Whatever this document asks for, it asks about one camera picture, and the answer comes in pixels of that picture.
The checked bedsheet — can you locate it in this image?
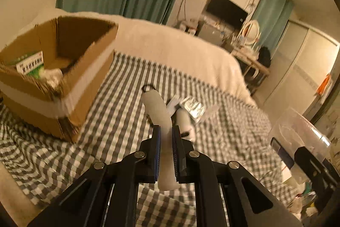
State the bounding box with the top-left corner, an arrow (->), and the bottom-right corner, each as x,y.
0,50 -> 306,227

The wooden vanity table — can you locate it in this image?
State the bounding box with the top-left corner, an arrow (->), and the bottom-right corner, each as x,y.
233,53 -> 271,87

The clear plastic container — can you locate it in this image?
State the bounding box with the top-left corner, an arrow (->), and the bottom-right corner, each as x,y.
267,107 -> 333,183

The large cardboard box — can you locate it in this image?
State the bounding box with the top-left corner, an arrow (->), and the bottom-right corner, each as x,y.
0,16 -> 119,144

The orange tag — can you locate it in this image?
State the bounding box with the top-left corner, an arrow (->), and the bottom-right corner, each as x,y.
316,74 -> 333,96

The wall cable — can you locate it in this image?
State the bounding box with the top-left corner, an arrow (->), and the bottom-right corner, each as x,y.
179,0 -> 187,29

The oval white mirror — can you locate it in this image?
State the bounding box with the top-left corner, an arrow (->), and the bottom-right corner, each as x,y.
238,20 -> 261,48

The green white medicine box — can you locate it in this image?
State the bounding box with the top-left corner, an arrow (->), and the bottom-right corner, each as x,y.
2,51 -> 45,76

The white television cabinet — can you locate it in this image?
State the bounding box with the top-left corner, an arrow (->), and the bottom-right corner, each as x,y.
198,21 -> 232,47

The black bag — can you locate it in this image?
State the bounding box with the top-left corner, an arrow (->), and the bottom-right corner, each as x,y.
257,47 -> 272,68

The white blanket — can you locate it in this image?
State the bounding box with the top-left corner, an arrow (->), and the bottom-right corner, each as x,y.
60,11 -> 257,106

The white wardrobe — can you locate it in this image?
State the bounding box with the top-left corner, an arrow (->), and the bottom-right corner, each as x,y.
252,20 -> 340,124

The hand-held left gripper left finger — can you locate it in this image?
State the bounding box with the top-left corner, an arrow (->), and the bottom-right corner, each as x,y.
27,124 -> 162,227

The white bottle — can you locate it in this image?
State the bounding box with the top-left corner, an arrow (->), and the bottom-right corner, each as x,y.
175,107 -> 196,141

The white paper sheet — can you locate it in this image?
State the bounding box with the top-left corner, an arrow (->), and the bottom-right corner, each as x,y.
202,105 -> 220,121

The narrow green curtain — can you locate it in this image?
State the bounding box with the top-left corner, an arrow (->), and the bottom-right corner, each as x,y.
251,0 -> 295,52

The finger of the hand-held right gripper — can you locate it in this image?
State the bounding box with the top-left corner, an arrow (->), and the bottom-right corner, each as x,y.
270,137 -> 295,168
293,146 -> 340,190

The black television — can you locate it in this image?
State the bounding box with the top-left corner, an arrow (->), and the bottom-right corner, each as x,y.
207,0 -> 249,31

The white paper packet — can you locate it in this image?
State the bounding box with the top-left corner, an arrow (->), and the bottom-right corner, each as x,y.
166,96 -> 184,111

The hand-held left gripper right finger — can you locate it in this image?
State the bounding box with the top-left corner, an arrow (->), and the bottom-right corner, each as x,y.
171,124 -> 304,227

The silver blister pack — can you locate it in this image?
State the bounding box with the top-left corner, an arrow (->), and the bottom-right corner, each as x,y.
179,97 -> 207,120

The white cylinder tube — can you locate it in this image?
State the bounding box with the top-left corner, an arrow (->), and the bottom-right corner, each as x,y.
142,91 -> 180,191

